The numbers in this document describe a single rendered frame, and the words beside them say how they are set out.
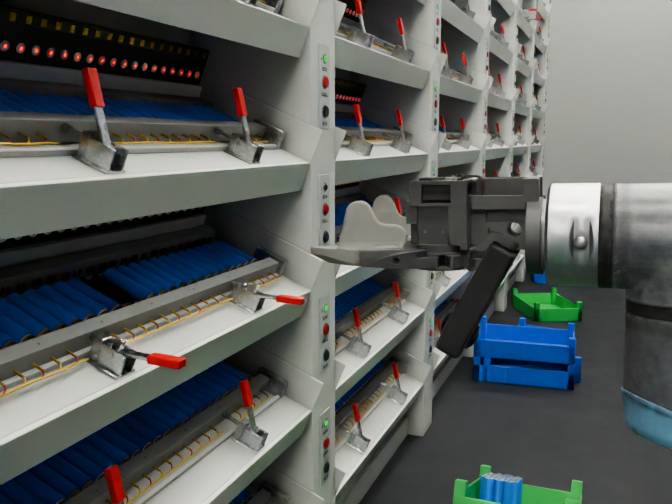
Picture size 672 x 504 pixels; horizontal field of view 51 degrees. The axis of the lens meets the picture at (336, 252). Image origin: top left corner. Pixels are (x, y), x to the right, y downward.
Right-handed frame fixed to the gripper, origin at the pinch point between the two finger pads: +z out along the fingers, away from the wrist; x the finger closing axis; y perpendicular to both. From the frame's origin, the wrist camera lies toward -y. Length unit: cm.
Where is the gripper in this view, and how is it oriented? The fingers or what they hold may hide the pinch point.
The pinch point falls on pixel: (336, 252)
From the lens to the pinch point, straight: 69.7
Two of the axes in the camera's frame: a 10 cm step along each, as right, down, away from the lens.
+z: -9.3, -0.3, 3.7
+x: -3.7, 1.5, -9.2
